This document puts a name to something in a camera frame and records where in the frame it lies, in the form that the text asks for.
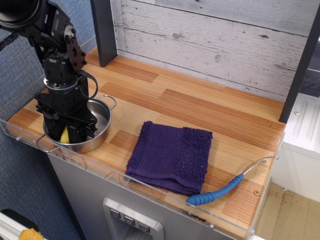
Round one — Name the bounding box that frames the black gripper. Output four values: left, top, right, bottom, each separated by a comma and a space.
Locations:
34, 76, 98, 144

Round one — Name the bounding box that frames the yellow toy corn cob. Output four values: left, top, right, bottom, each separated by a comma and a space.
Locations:
60, 125, 70, 144

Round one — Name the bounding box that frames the small steel pot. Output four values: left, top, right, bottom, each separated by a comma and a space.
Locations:
35, 94, 117, 154

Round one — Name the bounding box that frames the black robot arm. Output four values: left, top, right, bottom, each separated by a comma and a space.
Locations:
0, 0, 98, 144

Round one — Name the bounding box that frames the silver dispenser button panel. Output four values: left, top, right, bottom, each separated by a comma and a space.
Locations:
102, 197, 165, 240

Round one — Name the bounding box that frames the purple folded towel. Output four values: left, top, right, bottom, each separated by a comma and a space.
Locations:
125, 121, 213, 196

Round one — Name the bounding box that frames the clear acrylic guard rail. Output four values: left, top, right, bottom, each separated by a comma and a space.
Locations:
0, 121, 273, 240

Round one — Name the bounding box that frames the blue handled spoon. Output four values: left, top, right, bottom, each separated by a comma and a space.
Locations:
185, 156, 276, 207

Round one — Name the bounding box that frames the dark right frame post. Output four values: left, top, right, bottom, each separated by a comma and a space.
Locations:
278, 5, 320, 124

